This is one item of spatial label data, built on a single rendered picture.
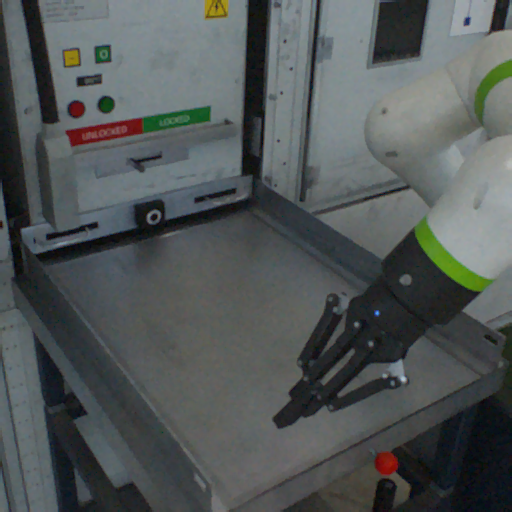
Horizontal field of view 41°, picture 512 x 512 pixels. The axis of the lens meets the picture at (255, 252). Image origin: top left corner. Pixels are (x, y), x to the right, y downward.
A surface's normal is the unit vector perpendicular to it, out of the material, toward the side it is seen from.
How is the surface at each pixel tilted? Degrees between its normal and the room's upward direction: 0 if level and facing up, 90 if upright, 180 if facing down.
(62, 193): 90
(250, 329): 0
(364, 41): 90
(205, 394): 0
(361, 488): 0
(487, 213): 89
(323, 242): 90
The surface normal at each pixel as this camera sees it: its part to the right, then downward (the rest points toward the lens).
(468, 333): -0.82, 0.26
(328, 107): 0.57, 0.43
